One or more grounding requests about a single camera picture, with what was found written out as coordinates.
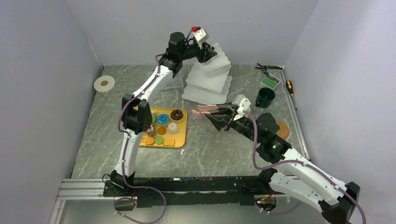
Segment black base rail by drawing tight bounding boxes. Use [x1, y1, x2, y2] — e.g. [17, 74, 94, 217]
[103, 176, 272, 208]

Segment orange round cookie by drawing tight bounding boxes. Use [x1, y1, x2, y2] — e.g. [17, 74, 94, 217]
[157, 127, 167, 135]

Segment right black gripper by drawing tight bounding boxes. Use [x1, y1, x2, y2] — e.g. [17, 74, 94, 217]
[205, 102, 262, 144]

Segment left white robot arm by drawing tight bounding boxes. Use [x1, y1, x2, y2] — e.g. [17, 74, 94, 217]
[110, 27, 217, 196]

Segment blue frosted donut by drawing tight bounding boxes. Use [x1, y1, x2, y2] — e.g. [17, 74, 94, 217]
[156, 113, 170, 126]

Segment clear plastic compartment box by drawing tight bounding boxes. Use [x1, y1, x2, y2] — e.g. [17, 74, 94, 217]
[162, 70, 184, 91]

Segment dark green mug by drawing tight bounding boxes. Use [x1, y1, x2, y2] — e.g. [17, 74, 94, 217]
[255, 87, 276, 108]

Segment green round macaron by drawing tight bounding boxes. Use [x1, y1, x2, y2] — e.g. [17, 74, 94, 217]
[155, 136, 164, 145]

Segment yellow square biscuit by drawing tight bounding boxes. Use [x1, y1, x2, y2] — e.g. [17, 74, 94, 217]
[163, 139, 175, 147]

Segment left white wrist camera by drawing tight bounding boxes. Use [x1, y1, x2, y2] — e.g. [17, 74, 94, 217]
[193, 28, 209, 49]

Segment yellow black screwdriver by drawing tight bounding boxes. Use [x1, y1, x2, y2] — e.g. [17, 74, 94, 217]
[286, 80, 297, 111]

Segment grey cake with strawberry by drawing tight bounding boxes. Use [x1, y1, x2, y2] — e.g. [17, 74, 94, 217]
[146, 126, 156, 137]

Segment green roll cake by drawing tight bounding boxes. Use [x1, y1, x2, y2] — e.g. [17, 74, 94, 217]
[151, 112, 156, 124]

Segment white round cupcake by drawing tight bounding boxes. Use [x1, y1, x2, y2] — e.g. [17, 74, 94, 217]
[167, 122, 179, 134]

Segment chocolate sprinkled donut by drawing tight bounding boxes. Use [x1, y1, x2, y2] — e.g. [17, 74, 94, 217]
[170, 109, 184, 122]

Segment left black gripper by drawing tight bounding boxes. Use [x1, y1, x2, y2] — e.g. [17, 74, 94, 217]
[179, 42, 217, 63]

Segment pink handled tongs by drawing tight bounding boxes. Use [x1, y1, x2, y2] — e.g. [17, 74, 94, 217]
[191, 104, 231, 116]

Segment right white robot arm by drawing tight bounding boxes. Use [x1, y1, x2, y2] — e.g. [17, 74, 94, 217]
[195, 103, 367, 224]

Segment white tape roll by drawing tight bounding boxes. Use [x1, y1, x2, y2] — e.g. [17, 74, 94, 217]
[93, 76, 115, 92]

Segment white three-tier dessert stand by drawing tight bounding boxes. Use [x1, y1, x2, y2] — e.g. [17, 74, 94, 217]
[182, 43, 232, 105]

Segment yellow serving tray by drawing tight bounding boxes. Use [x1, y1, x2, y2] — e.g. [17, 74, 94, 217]
[140, 108, 188, 148]

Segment tan waffle round cookie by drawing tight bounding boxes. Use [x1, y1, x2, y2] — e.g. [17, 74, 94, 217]
[144, 136, 155, 145]

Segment green white packet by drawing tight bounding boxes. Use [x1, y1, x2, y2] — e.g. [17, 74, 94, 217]
[259, 73, 281, 90]

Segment black pliers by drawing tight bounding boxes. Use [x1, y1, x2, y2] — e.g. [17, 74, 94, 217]
[255, 63, 283, 72]

